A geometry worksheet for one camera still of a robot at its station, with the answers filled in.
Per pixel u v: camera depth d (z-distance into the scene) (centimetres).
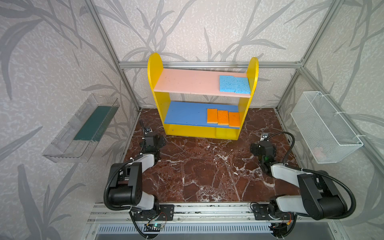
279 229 74
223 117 94
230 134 100
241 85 74
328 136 63
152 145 72
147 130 79
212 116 96
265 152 69
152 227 72
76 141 64
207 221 72
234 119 93
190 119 95
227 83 75
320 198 43
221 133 100
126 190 44
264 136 80
